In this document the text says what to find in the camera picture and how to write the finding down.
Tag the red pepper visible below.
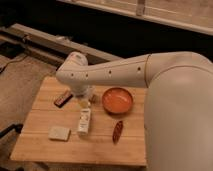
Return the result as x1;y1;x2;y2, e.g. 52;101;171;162
112;121;123;144

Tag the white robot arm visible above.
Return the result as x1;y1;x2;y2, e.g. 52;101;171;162
56;52;213;171

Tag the translucent plastic cup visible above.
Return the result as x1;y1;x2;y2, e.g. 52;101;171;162
79;87;94;108

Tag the orange ceramic bowl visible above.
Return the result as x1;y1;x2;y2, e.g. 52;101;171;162
102;87;133;115

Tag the dark red chocolate bar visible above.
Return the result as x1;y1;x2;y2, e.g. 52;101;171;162
54;91;73;108

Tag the white plastic bottle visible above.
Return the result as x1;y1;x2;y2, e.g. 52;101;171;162
77;108;91;135

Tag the wooden folding table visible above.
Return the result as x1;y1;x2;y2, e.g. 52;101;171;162
11;77;146;166

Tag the beige sponge block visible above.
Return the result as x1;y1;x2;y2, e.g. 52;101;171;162
48;126;70;141

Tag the black table leg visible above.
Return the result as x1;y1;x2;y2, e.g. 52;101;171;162
0;124;23;138

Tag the long grey metal rail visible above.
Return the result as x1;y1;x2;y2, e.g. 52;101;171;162
0;23;120;63

